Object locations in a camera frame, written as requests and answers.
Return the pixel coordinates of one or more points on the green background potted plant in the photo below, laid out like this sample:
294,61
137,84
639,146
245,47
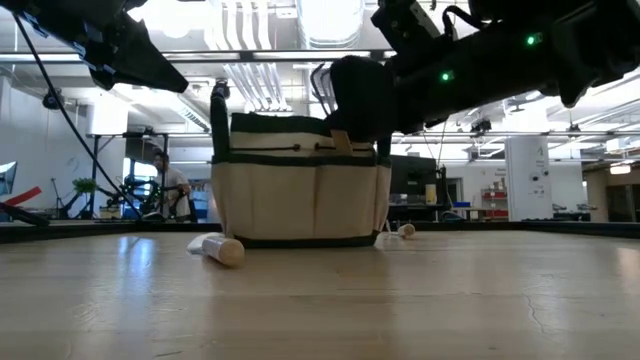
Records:
85,186

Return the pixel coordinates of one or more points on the black ceiling spotlight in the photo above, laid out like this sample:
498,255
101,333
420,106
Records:
52,100
481,126
220,87

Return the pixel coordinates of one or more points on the person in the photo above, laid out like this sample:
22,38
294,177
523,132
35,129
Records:
172,185

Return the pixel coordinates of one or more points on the black metal background rig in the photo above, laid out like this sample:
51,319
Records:
95,175

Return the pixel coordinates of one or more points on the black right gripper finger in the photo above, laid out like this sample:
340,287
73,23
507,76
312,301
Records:
362,100

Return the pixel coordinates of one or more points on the cream green canvas gardening bag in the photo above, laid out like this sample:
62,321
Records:
300,200

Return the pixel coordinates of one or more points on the black background robot arm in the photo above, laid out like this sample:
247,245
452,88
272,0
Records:
132,185

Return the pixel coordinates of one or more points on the red bar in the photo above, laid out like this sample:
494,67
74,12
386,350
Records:
25,196

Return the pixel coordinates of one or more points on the white hanging light box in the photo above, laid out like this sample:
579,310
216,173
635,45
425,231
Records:
107,120

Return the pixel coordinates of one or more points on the tilted monitor screen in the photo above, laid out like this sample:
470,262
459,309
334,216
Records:
7,177

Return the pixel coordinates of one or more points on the black aluminium table frame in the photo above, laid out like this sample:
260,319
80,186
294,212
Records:
575,229

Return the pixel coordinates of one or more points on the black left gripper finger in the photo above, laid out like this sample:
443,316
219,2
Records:
140,65

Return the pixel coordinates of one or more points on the white round ceiling duct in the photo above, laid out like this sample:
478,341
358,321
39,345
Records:
330,25

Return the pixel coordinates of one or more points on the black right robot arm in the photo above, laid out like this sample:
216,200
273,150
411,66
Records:
575,45

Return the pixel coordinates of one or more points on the yellow container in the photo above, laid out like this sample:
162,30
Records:
431,194

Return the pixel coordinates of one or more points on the small shelf red boxes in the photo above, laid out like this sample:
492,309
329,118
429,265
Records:
495,195

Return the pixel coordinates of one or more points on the white round pillar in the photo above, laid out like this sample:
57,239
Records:
520,190

